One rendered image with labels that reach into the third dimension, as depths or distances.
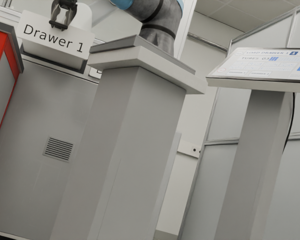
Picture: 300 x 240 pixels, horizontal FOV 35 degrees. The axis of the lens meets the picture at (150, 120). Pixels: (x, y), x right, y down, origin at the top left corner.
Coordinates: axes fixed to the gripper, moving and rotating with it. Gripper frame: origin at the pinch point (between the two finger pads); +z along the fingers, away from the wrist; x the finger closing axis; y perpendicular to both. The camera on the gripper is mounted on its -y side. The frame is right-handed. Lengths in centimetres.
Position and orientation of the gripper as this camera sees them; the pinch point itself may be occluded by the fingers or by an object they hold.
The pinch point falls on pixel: (58, 26)
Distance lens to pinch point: 188.7
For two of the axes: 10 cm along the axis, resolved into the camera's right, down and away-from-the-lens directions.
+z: -2.7, 9.5, -1.8
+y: 2.1, -1.2, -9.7
